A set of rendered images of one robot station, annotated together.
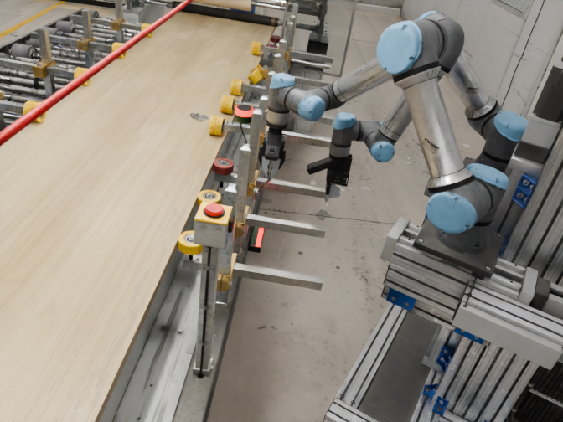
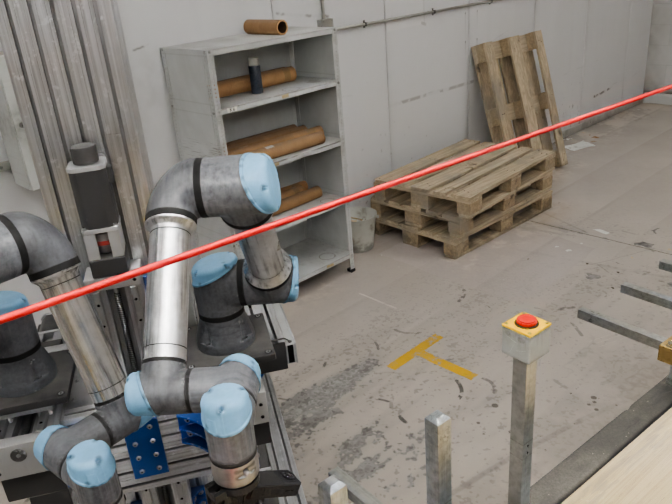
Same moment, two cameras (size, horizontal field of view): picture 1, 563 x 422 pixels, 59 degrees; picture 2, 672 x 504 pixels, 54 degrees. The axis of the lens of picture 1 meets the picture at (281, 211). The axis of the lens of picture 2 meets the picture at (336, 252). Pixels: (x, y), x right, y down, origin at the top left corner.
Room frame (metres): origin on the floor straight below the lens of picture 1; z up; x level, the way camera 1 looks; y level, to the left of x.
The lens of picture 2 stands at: (1.86, 0.84, 1.93)
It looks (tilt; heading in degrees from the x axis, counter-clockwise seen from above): 24 degrees down; 233
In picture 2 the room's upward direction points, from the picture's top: 5 degrees counter-clockwise
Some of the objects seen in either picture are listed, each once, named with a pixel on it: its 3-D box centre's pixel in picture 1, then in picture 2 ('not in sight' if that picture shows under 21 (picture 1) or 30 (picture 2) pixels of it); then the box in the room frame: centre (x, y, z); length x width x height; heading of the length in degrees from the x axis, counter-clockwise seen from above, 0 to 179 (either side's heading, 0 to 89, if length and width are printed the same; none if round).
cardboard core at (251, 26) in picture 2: not in sight; (265, 27); (-0.25, -2.47, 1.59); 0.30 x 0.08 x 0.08; 95
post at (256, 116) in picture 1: (250, 169); not in sight; (1.64, 0.14, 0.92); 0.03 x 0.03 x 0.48; 0
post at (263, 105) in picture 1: (258, 150); not in sight; (1.89, 0.14, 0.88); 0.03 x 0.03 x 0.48; 0
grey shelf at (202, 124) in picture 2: not in sight; (268, 171); (-0.14, -2.45, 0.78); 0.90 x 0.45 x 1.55; 5
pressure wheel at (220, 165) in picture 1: (222, 174); not in sight; (1.68, 0.25, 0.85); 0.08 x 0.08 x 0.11
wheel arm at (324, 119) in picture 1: (279, 111); not in sight; (2.18, 0.08, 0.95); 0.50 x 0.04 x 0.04; 90
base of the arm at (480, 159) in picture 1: (494, 164); (19, 362); (1.67, -0.74, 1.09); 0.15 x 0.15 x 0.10
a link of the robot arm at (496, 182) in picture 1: (479, 191); (219, 282); (1.21, -0.53, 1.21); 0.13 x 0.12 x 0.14; 142
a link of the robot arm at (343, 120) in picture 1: (344, 129); (93, 474); (1.68, -0.18, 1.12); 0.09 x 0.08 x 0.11; 102
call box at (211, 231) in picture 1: (213, 226); (525, 339); (0.88, 0.14, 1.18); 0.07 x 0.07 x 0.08; 0
